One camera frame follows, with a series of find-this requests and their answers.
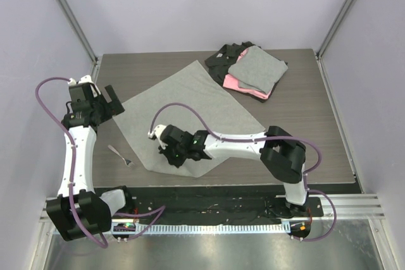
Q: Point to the aluminium frame post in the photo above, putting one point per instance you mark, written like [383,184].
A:
[337,22]
[77,29]

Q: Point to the pink folded shirt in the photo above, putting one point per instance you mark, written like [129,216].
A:
[251,74]

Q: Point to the grey cloth napkin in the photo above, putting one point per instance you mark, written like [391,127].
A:
[180,100]

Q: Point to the silver metal fork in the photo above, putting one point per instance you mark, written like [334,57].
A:
[128,162]

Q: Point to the aluminium front rail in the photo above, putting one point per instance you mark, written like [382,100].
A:
[347,206]

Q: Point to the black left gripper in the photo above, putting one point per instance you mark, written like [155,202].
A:
[112,108]

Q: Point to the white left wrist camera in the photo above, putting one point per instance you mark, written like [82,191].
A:
[85,79]

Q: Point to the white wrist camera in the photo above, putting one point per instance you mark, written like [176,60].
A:
[156,133]
[85,79]

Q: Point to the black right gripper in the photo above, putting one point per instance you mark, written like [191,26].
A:
[177,162]

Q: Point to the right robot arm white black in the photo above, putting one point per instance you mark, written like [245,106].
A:
[283,158]

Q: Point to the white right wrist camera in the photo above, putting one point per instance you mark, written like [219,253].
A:
[156,133]

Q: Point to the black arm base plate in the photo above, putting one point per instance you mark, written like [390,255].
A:
[215,205]

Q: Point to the right aluminium frame post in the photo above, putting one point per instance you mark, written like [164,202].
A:
[337,22]

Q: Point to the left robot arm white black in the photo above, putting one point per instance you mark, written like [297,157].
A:
[77,211]

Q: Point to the left aluminium frame post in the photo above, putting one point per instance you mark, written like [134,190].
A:
[77,29]

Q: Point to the white slotted cable duct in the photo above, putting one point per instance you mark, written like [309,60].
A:
[162,229]

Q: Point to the grey folded shirt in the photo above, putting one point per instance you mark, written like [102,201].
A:
[258,70]

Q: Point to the black polo shirt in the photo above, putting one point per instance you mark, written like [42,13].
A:
[219,63]

